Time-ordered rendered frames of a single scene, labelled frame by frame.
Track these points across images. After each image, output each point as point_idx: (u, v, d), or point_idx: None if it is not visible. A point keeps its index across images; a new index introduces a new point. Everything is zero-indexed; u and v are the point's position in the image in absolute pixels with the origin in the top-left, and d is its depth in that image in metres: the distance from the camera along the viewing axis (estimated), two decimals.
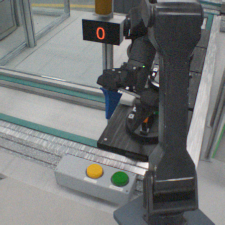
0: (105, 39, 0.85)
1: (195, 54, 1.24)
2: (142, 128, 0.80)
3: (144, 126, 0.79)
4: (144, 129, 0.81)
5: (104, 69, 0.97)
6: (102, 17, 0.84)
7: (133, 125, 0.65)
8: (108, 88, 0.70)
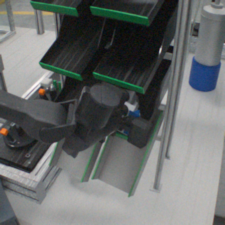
0: None
1: None
2: (9, 139, 1.00)
3: (8, 138, 0.99)
4: (10, 140, 1.01)
5: None
6: None
7: None
8: (128, 115, 0.63)
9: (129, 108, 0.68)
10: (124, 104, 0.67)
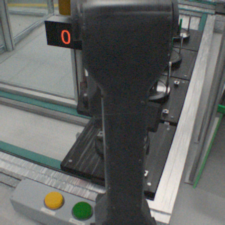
0: (71, 44, 0.73)
1: (183, 59, 1.11)
2: None
3: None
4: None
5: (74, 77, 0.85)
6: (68, 18, 0.72)
7: None
8: None
9: None
10: None
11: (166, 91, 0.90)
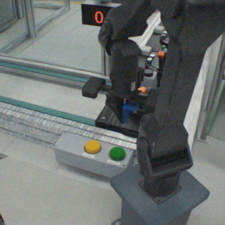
0: (103, 23, 0.88)
1: None
2: (139, 105, 0.83)
3: (141, 102, 0.82)
4: (141, 107, 0.83)
5: (102, 53, 1.00)
6: (101, 2, 0.87)
7: (121, 114, 0.70)
8: None
9: (152, 72, 0.84)
10: (149, 69, 0.83)
11: None
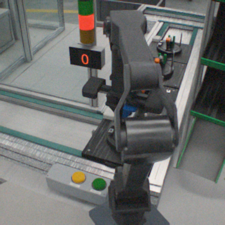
0: (89, 65, 1.00)
1: (175, 71, 1.39)
2: None
3: None
4: None
5: None
6: (87, 45, 0.99)
7: None
8: None
9: None
10: None
11: None
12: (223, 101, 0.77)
